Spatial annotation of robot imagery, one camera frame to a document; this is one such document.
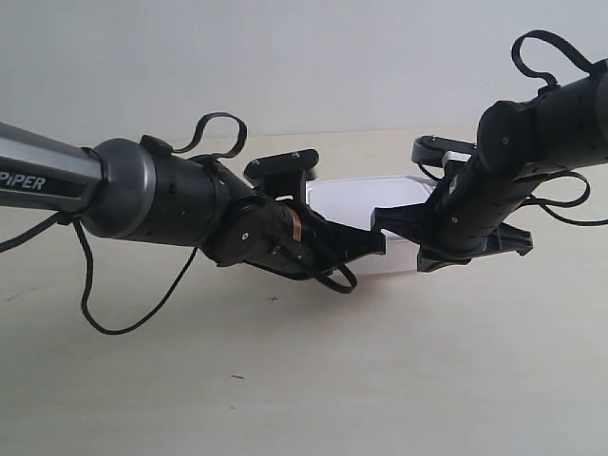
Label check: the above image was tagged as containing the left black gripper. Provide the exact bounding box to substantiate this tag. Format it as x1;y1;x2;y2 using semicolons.
265;199;386;280

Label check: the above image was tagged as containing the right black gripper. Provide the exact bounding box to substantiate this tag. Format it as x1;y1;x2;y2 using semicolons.
371;178;535;273

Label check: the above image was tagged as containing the white lidded plastic container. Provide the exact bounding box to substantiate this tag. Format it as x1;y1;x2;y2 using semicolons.
306;175;435;276

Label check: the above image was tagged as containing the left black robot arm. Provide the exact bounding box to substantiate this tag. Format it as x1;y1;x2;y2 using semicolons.
1;124;386;280

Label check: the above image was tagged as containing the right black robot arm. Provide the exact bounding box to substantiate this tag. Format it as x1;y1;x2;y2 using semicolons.
371;61;607;272

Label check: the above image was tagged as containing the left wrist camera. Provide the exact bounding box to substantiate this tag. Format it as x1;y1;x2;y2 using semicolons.
243;148;319;211

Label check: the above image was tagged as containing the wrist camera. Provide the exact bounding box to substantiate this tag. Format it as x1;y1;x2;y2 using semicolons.
243;148;319;211
411;135;477;168

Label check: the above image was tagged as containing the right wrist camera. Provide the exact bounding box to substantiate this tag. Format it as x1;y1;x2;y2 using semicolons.
411;135;477;168

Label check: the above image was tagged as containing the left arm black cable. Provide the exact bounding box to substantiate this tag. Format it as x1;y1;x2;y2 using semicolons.
0;112;358;336

